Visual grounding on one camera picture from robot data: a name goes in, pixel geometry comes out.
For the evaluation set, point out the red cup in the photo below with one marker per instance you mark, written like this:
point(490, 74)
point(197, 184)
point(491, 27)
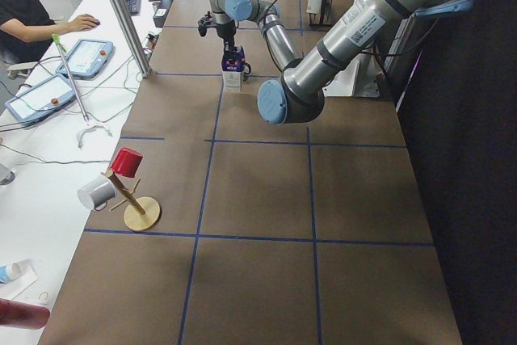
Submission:
point(126, 162)

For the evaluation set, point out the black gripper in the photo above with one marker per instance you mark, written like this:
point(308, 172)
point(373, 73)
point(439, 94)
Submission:
point(224, 31)

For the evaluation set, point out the person in black shirt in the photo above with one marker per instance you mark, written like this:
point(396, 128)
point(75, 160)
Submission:
point(26, 28)

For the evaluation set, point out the teach pendant tablet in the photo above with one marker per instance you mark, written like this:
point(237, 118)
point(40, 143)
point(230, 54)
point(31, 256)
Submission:
point(87, 57)
point(41, 100)

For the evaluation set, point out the white paper cup lower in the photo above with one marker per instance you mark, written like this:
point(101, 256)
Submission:
point(314, 7)

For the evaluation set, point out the white blue tube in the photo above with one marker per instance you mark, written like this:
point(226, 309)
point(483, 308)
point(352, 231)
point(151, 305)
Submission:
point(9, 273)

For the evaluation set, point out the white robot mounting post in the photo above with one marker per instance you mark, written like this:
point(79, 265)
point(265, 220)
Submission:
point(357, 80)

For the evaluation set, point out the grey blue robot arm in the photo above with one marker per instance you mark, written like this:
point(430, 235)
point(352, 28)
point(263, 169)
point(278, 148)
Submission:
point(297, 96)

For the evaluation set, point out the lower teach pendant tablet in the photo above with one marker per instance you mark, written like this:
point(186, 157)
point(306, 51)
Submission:
point(41, 100)

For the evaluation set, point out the blue white milk carton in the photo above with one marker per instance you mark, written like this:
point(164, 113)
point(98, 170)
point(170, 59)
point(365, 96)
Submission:
point(233, 65)

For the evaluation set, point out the wooden mug tree stand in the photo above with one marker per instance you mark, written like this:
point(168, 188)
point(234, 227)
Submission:
point(141, 213)

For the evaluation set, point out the grey white mug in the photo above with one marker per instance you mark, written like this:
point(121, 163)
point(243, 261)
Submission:
point(96, 194)

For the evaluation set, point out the dark red bottle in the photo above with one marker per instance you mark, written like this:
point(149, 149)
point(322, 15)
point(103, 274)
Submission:
point(20, 315)

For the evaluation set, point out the silver reacher grabber tool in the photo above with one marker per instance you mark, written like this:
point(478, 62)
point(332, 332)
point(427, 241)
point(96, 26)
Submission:
point(91, 124)

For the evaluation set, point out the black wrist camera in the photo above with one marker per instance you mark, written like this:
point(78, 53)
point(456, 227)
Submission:
point(204, 23)

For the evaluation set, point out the upper teach pendant tablet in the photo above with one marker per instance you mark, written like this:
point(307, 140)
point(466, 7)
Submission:
point(87, 57)

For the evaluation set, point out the aluminium frame post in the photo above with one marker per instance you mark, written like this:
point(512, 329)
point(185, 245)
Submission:
point(131, 36)

